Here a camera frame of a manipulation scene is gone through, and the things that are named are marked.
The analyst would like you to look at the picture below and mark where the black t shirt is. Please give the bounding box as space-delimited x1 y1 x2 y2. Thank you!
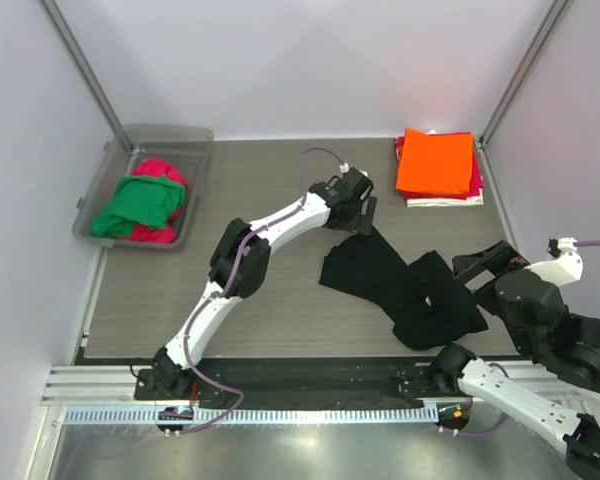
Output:
319 229 488 351

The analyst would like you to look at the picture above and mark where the grey plastic bin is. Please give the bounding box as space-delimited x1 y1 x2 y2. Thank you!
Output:
72 124 214 250

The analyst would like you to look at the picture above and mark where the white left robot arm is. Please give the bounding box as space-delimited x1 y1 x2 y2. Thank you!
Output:
151 166 377 399

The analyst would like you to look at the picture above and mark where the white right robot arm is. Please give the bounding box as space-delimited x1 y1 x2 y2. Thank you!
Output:
428 238 600 479

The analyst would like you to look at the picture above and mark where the folded white t shirt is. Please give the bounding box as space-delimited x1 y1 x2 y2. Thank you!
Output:
404 129 485 208

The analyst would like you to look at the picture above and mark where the folded orange t shirt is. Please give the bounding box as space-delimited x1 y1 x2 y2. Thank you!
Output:
394 127 476 198

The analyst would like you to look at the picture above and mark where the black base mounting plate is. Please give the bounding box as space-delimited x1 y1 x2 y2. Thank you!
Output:
132 357 461 412

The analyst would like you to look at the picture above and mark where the green t shirt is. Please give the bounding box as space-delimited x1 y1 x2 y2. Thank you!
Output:
90 175 186 238

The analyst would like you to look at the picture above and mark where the pink t shirt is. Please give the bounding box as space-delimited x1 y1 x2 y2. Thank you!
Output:
116 157 189 244

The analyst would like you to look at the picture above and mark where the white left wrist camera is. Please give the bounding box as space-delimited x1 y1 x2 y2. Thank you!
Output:
339 163 369 185

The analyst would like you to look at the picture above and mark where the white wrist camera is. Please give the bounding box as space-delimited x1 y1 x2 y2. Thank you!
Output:
339 163 369 185
525 237 584 287

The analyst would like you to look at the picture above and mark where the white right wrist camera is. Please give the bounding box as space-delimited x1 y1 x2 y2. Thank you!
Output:
525 237 584 287

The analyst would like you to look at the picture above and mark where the white slotted cable duct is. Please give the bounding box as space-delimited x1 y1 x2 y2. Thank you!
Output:
64 403 439 426

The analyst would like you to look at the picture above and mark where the right aluminium frame post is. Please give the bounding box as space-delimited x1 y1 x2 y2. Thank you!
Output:
479 0 572 147

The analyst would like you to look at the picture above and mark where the aluminium frame post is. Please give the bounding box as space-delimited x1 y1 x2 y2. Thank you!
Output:
479 0 572 147
37 0 135 154

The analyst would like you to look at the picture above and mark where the left aluminium frame post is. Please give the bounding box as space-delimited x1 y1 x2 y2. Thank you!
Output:
37 0 135 154

